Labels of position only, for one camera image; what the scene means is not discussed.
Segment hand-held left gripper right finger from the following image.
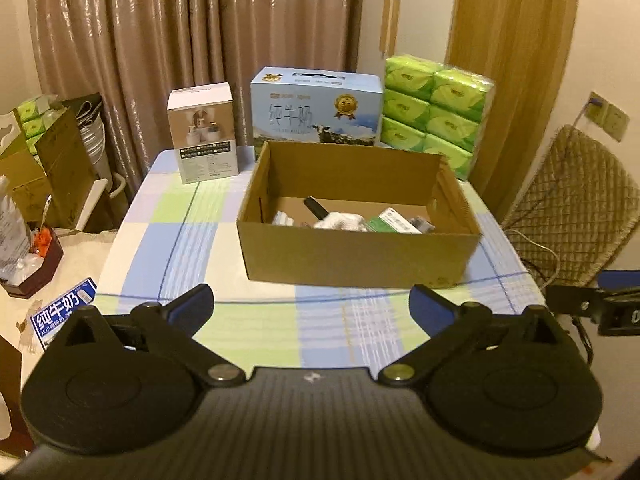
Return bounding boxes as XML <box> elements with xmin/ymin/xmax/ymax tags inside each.
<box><xmin>378</xmin><ymin>284</ymin><xmax>573</xmax><ymax>387</ymax></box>

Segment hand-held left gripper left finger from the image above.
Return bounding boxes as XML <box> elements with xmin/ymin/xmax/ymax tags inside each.
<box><xmin>52</xmin><ymin>284</ymin><xmax>246</xmax><ymax>387</ymax></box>

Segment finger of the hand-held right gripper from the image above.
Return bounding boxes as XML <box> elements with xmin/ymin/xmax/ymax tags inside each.
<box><xmin>545</xmin><ymin>284</ymin><xmax>608</xmax><ymax>321</ymax></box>
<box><xmin>598</xmin><ymin>270</ymin><xmax>640</xmax><ymax>289</ymax></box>

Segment green medicine box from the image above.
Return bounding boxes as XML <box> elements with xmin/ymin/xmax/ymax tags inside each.
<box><xmin>364</xmin><ymin>207</ymin><xmax>425</xmax><ymax>235</ymax></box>

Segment brown cardboard box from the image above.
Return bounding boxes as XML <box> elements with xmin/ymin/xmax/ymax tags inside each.
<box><xmin>236</xmin><ymin>140</ymin><xmax>483</xmax><ymax>288</ymax></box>

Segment white knitted glove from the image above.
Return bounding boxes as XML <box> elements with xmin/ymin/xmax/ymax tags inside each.
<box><xmin>314</xmin><ymin>211</ymin><xmax>368</xmax><ymax>233</ymax></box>

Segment chair with quilted cover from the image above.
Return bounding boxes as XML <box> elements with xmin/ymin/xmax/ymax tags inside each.
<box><xmin>500</xmin><ymin>125</ymin><xmax>640</xmax><ymax>288</ymax></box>

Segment blue milk carton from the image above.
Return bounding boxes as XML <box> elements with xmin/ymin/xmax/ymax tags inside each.
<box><xmin>30</xmin><ymin>277</ymin><xmax>98</xmax><ymax>352</ymax></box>

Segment white plastic stool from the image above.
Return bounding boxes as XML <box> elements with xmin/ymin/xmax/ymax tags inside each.
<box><xmin>75</xmin><ymin>170</ymin><xmax>128</xmax><ymax>233</ymax></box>

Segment dark brown tray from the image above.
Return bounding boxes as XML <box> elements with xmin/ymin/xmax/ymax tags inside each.
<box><xmin>0</xmin><ymin>230</ymin><xmax>65</xmax><ymax>298</ymax></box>

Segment orange small items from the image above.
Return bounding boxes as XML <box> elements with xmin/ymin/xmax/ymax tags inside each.
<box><xmin>31</xmin><ymin>227</ymin><xmax>53</xmax><ymax>256</ymax></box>

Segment white appliance product box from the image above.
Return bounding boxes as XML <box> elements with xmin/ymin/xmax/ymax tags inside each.
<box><xmin>166</xmin><ymin>82</ymin><xmax>238</xmax><ymax>185</ymax></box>

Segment stacked steel basins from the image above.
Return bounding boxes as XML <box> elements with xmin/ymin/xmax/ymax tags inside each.
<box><xmin>77</xmin><ymin>102</ymin><xmax>113</xmax><ymax>186</ymax></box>

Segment white plastic bag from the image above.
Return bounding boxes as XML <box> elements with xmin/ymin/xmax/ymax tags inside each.
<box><xmin>0</xmin><ymin>175</ymin><xmax>32</xmax><ymax>281</ymax></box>

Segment stack of green tissue packs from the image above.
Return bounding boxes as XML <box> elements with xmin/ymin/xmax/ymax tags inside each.
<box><xmin>377</xmin><ymin>55</ymin><xmax>496</xmax><ymax>181</ymax></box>

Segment yellow wooden panel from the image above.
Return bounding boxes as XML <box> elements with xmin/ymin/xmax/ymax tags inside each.
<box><xmin>445</xmin><ymin>0</ymin><xmax>583</xmax><ymax>206</ymax></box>

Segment white carton with cutout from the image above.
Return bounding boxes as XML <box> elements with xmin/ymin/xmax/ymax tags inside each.
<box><xmin>0</xmin><ymin>112</ymin><xmax>23</xmax><ymax>161</ymax></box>

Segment brown shiny curtain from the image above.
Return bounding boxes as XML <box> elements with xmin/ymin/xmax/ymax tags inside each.
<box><xmin>27</xmin><ymin>0</ymin><xmax>366</xmax><ymax>201</ymax></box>

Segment black cable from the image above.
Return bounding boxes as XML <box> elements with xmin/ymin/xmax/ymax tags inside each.
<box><xmin>565</xmin><ymin>315</ymin><xmax>595</xmax><ymax>363</ymax></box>

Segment white cable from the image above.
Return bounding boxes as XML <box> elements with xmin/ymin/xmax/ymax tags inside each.
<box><xmin>505</xmin><ymin>227</ymin><xmax>562</xmax><ymax>287</ymax></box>

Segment beige wall socket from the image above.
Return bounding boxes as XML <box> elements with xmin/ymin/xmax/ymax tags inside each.
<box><xmin>585</xmin><ymin>91</ymin><xmax>608</xmax><ymax>123</ymax></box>
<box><xmin>602</xmin><ymin>102</ymin><xmax>630</xmax><ymax>142</ymax></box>

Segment blue milk box with handle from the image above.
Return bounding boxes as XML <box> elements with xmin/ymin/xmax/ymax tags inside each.
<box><xmin>250</xmin><ymin>66</ymin><xmax>385</xmax><ymax>147</ymax></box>

